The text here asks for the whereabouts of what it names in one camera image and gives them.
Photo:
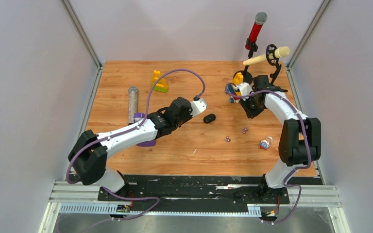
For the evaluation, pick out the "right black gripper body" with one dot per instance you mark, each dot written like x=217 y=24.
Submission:
x=253 y=108

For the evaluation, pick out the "black earbud charging case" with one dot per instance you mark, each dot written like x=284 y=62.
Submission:
x=209 y=118

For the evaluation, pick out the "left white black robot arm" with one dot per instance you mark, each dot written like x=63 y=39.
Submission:
x=90 y=153

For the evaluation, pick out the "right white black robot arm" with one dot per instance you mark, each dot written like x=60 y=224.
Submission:
x=300 y=141

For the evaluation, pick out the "colourful toy block pile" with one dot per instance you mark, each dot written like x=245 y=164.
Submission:
x=233 y=88

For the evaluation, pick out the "black tripod mic stand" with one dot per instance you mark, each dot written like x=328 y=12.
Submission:
x=275 y=70

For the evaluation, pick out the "cream microphone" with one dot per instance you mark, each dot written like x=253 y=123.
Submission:
x=275 y=54

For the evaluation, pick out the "red microphone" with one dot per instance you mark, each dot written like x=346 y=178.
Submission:
x=260 y=19

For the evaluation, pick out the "yellow green toy block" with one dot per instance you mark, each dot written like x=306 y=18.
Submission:
x=161 y=85

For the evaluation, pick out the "clear glitter tube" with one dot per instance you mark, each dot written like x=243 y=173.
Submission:
x=132 y=103

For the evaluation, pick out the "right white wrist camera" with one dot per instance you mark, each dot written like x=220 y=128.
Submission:
x=244 y=89

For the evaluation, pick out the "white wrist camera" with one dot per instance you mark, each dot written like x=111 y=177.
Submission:
x=244 y=89
x=198 y=107

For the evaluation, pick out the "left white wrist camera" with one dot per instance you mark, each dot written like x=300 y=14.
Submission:
x=198 y=107

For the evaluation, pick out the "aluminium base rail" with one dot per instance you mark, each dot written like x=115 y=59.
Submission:
x=193 y=204

